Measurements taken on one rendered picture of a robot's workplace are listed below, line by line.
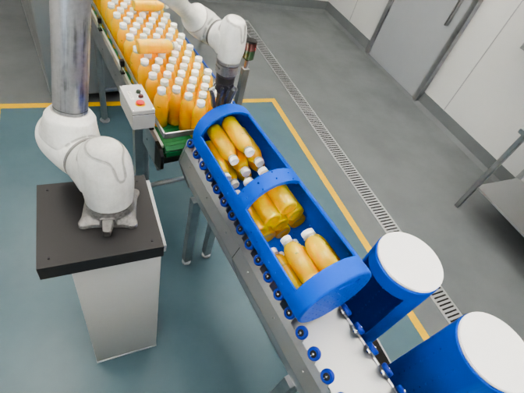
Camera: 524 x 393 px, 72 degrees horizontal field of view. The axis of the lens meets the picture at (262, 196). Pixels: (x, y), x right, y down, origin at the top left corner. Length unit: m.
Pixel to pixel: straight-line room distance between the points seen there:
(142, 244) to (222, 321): 1.16
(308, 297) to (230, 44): 0.90
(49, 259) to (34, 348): 1.10
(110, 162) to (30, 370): 1.37
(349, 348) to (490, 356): 0.48
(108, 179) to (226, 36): 0.64
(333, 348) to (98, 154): 0.98
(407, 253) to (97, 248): 1.15
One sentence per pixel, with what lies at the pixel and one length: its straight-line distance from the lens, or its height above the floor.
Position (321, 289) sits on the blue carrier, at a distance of 1.10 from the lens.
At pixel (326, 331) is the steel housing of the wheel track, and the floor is 0.93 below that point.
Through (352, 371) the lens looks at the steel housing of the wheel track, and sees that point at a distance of 1.36.
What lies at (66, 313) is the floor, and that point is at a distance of 2.34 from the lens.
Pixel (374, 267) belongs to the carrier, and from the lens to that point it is 1.52.
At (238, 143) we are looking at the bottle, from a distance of 1.46.
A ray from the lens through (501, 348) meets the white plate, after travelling 1.60.
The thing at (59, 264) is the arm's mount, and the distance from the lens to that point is 1.23.
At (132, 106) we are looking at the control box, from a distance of 1.70.
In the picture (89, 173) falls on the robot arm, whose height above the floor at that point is 1.26.
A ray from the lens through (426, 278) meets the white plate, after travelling 1.56.
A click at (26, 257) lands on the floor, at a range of 2.57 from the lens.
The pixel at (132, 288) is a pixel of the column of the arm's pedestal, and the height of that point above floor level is 0.72.
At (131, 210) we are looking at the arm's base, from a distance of 1.31.
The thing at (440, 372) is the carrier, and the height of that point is 0.89.
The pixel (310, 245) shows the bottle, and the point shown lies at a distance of 1.20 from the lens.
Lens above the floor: 2.09
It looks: 46 degrees down
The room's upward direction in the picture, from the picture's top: 20 degrees clockwise
